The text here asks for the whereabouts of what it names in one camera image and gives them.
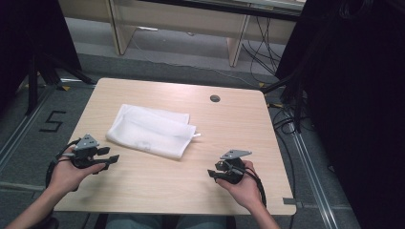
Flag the black hanging cables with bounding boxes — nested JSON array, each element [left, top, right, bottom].
[[241, 15, 285, 76]]

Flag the person's leg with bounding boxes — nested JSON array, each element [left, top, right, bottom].
[[104, 214, 164, 229], [175, 215, 227, 229]]

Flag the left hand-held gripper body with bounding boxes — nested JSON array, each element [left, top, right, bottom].
[[62, 133, 107, 170]]

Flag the black floor cables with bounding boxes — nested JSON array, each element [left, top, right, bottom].
[[267, 103, 305, 229]]

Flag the light wooden desk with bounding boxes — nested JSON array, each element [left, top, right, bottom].
[[57, 0, 308, 69]]

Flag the white mesh cloth bag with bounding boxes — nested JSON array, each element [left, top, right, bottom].
[[105, 103, 202, 161]]

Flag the person's left hand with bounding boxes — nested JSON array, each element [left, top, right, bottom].
[[47, 154, 107, 194]]

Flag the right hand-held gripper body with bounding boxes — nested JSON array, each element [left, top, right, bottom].
[[215, 149, 253, 185]]

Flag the person's right leg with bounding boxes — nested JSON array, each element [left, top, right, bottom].
[[175, 215, 227, 229]]

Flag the grey tape strip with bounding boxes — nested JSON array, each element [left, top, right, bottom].
[[282, 197, 304, 208]]

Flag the metal floor rail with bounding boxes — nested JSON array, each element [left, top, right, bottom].
[[0, 85, 58, 171], [288, 127, 340, 229]]

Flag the person's right hand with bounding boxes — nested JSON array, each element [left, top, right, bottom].
[[215, 159, 265, 212]]

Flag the person's left leg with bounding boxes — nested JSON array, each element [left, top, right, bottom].
[[104, 214, 164, 229]]

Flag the dark curtain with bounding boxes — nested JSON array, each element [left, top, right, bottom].
[[274, 0, 405, 229], [0, 0, 83, 111]]

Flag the black metal stand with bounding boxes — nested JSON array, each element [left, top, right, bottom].
[[24, 52, 97, 116], [260, 71, 309, 135]]

